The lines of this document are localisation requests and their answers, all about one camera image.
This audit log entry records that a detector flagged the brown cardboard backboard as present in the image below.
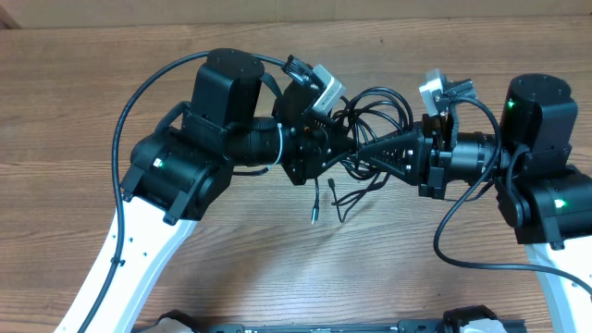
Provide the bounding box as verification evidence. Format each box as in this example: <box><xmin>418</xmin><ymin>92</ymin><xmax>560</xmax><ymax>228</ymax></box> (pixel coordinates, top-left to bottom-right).
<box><xmin>1</xmin><ymin>0</ymin><xmax>591</xmax><ymax>29</ymax></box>

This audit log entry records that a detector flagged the black usb cable one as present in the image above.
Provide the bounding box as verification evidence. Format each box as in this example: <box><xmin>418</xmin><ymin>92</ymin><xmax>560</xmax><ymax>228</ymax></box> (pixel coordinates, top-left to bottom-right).
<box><xmin>310</xmin><ymin>86</ymin><xmax>415</xmax><ymax>226</ymax></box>

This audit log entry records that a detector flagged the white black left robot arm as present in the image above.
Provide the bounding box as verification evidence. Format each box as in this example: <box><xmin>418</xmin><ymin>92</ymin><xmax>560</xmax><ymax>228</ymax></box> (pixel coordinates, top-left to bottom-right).
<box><xmin>58</xmin><ymin>48</ymin><xmax>356</xmax><ymax>332</ymax></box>

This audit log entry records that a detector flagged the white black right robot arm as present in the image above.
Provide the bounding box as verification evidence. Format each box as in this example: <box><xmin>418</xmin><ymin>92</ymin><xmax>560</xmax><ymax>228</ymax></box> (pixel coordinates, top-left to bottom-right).
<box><xmin>358</xmin><ymin>71</ymin><xmax>591</xmax><ymax>332</ymax></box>

